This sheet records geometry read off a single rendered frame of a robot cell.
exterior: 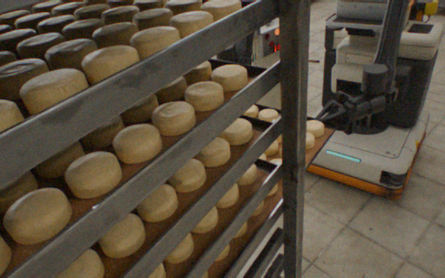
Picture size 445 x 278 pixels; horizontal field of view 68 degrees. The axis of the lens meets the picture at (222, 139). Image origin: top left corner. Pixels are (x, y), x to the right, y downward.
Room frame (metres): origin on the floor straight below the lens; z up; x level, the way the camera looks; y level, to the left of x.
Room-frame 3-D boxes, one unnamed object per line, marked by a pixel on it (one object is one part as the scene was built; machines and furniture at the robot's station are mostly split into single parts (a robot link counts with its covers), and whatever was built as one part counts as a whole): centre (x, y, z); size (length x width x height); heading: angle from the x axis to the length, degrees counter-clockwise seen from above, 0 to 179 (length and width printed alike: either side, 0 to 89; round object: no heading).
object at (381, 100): (0.74, -0.40, 0.96); 0.07 x 0.06 x 0.07; 109
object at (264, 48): (1.85, -0.38, 0.77); 0.24 x 0.04 x 0.14; 127
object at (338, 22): (1.39, -0.65, 0.92); 0.28 x 0.16 x 0.22; 49
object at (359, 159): (1.61, -0.84, 0.16); 0.67 x 0.64 x 0.25; 139
